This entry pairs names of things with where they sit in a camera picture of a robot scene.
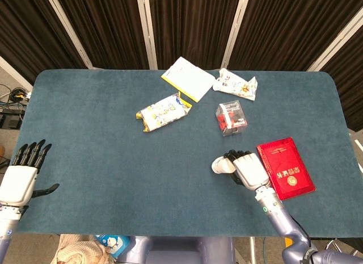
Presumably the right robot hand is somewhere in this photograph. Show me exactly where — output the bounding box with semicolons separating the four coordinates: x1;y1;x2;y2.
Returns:
223;149;271;191

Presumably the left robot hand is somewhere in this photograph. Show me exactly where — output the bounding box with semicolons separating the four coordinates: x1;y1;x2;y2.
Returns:
0;139;60;214

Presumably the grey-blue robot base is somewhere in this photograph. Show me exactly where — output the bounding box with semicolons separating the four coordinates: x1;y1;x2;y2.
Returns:
116;236;236;264

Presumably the red certificate booklet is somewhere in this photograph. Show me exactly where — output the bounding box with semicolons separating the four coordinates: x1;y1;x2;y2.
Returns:
256;137;317;202

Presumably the clear box with red pieces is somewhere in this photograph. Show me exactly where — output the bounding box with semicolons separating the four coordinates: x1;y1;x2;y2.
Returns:
214;100;248;137

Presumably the crumpled white snack wrapper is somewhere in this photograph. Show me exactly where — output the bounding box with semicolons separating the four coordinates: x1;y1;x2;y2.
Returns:
212;68;258;101

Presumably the beige knitted cloth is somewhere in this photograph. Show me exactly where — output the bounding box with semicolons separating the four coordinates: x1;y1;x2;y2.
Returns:
53;233;116;264

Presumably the blue felt table mat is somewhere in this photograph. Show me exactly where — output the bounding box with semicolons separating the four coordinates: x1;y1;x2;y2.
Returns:
12;69;356;238

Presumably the yellow and white snack bag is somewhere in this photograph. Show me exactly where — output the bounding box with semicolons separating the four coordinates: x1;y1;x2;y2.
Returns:
135;92;193;133

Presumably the white and yellow notebook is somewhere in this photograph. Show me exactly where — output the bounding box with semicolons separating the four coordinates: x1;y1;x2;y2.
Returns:
161;56;216;103

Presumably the blue cartoon print package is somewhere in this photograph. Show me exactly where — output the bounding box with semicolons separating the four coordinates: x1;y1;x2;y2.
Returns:
95;234;131;259

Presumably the black cables and power strip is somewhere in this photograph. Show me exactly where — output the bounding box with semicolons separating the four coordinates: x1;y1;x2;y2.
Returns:
0;83;32;130

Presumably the metal stool frame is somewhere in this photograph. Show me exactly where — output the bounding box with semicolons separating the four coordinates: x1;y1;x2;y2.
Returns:
323;237;358;256

